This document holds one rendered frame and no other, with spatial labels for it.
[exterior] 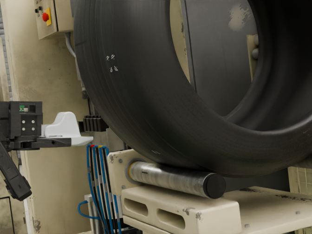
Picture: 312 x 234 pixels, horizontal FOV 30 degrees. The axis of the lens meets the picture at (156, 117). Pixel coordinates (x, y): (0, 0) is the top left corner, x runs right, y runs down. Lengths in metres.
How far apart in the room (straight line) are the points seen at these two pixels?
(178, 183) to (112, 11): 0.35
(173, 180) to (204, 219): 0.13
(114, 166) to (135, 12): 0.46
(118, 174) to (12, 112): 0.42
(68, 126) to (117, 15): 0.21
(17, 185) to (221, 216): 0.35
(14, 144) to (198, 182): 0.32
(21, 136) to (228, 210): 0.38
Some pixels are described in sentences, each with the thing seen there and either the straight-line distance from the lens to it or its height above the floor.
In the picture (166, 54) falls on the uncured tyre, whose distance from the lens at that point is 0.97.
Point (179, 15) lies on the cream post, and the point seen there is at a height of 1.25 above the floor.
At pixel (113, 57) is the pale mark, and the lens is 0.99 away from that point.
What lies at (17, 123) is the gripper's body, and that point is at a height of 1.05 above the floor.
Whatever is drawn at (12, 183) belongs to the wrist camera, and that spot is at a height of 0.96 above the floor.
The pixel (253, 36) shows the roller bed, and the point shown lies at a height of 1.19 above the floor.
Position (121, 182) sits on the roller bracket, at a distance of 1.32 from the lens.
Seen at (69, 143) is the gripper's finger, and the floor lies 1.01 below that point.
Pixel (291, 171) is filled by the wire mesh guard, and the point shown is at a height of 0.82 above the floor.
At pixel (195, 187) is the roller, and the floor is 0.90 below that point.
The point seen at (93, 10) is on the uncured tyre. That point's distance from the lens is 1.06.
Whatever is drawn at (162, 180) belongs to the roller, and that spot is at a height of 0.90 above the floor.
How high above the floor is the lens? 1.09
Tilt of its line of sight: 3 degrees down
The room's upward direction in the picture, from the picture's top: 7 degrees counter-clockwise
